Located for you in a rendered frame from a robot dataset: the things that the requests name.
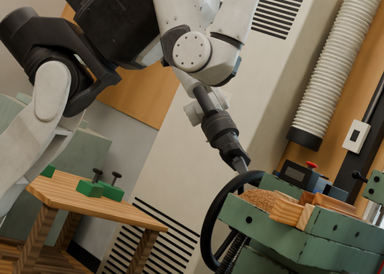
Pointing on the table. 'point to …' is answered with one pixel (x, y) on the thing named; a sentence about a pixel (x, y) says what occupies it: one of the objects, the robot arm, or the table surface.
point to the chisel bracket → (375, 189)
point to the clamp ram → (335, 193)
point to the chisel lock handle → (359, 176)
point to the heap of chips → (261, 198)
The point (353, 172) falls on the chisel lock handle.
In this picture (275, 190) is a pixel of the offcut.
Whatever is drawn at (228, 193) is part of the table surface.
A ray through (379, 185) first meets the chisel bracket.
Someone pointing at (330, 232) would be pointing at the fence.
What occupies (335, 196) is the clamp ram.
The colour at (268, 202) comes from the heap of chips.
